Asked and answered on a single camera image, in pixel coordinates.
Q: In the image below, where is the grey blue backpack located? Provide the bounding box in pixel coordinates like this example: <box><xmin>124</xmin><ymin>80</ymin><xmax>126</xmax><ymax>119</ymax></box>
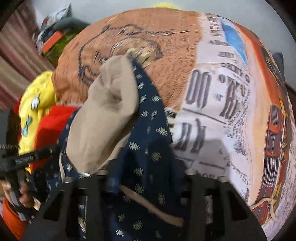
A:
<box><xmin>273</xmin><ymin>52</ymin><xmax>285</xmax><ymax>83</ymax></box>

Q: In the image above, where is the printed orange newspaper bedspread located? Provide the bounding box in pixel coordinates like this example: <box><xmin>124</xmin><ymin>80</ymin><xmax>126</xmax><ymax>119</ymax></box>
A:
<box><xmin>53</xmin><ymin>8</ymin><xmax>295</xmax><ymax>240</ymax></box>

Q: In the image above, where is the red garment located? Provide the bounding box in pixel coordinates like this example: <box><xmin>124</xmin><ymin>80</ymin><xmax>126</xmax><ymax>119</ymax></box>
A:
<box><xmin>14</xmin><ymin>97</ymin><xmax>78</xmax><ymax>174</ymax></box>

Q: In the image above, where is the person's left hand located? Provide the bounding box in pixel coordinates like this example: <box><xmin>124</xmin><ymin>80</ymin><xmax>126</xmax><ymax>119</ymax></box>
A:
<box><xmin>1</xmin><ymin>178</ymin><xmax>35</xmax><ymax>208</ymax></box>

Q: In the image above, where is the red gold striped curtain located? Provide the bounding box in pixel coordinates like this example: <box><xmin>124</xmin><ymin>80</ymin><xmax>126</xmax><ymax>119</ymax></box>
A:
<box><xmin>1</xmin><ymin>1</ymin><xmax>54</xmax><ymax>110</ymax></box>

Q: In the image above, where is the yellow cartoon garment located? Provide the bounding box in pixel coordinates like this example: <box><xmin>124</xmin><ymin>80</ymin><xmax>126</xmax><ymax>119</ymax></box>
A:
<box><xmin>17</xmin><ymin>70</ymin><xmax>57</xmax><ymax>174</ymax></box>

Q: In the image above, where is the navy patterned zip hoodie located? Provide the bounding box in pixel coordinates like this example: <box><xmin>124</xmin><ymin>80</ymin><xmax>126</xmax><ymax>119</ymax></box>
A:
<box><xmin>34</xmin><ymin>55</ymin><xmax>184</xmax><ymax>240</ymax></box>

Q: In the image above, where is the yellow chair back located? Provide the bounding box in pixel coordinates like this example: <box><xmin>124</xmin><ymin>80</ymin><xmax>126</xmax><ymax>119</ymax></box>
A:
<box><xmin>153</xmin><ymin>3</ymin><xmax>179</xmax><ymax>9</ymax></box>

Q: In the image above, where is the orange box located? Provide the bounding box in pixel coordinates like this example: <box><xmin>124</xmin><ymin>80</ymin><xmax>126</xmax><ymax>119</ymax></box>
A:
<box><xmin>41</xmin><ymin>31</ymin><xmax>65</xmax><ymax>54</ymax></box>

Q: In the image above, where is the dark grey clothes pile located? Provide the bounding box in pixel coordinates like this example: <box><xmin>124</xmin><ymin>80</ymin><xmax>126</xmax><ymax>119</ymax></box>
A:
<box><xmin>36</xmin><ymin>3</ymin><xmax>90</xmax><ymax>44</ymax></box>

